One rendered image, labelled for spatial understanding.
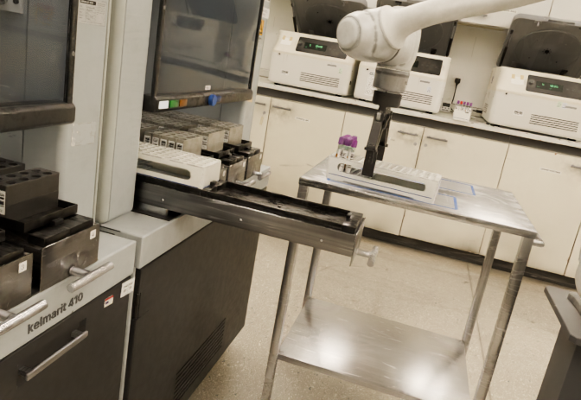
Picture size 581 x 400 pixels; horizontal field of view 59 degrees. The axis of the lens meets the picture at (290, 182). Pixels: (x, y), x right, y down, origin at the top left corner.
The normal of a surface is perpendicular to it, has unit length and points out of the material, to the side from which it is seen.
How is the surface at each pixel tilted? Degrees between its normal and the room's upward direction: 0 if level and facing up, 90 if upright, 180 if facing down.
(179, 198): 90
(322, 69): 90
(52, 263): 90
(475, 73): 90
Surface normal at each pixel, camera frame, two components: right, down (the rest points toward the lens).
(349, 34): -0.76, 0.11
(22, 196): 0.95, 0.22
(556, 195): -0.27, 0.19
